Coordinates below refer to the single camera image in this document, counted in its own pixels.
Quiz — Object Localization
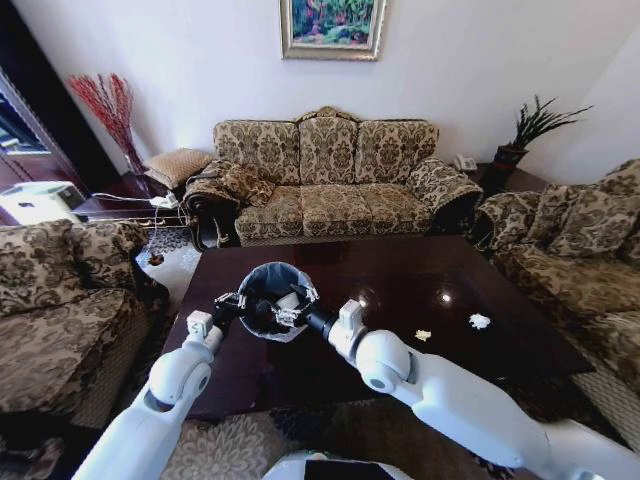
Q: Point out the clear glass vase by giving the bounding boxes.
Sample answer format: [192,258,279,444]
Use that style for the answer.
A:
[123,148,147,177]

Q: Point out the red dried branches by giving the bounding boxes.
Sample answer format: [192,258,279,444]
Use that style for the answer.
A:
[67,73,144,166]

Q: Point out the small floral throw pillow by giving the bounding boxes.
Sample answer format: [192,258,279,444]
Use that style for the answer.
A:
[524,183,581,242]

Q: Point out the dark corner table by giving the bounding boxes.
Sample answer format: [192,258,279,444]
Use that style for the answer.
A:
[469,160,551,202]

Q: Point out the white robot front shell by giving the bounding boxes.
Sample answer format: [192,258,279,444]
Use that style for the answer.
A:
[262,448,402,480]

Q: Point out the dark glossy coffee table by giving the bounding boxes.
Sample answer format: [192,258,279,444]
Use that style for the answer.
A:
[164,234,597,421]

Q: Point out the floral sofa beside bookcase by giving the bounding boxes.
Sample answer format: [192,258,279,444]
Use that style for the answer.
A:
[0,218,171,431]

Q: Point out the patterned floor rug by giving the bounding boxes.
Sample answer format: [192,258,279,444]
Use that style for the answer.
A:
[0,394,506,480]

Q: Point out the large floral throw pillow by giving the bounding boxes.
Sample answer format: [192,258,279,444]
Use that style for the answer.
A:
[547,187,640,260]

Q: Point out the floral three-seat sofa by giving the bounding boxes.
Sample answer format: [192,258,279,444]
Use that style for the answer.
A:
[182,105,485,251]

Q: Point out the gold quilted cushion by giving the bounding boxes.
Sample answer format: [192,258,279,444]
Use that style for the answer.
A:
[143,148,214,190]

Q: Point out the dark wooden side table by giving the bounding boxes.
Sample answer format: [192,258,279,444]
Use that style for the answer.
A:
[69,169,194,230]

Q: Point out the framed landscape painting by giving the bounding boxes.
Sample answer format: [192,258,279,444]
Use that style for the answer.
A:
[278,0,389,62]

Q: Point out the dark wooden bookcase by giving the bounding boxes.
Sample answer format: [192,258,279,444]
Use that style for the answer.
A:
[0,0,120,212]

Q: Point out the white printer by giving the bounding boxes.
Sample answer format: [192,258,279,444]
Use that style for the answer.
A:
[0,180,87,225]

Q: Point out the green spiky plant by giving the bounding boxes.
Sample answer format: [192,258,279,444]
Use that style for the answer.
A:
[513,94,595,150]

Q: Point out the white power cable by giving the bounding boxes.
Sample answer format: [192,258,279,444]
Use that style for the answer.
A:
[92,191,194,241]

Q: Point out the floral sofa with two pillows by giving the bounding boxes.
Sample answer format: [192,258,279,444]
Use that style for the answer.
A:
[474,158,640,446]

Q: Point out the round trash bin with liner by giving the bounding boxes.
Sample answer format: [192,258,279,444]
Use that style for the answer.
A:
[235,260,321,345]

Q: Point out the dark plant pot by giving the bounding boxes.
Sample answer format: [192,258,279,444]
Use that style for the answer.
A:
[492,143,530,184]

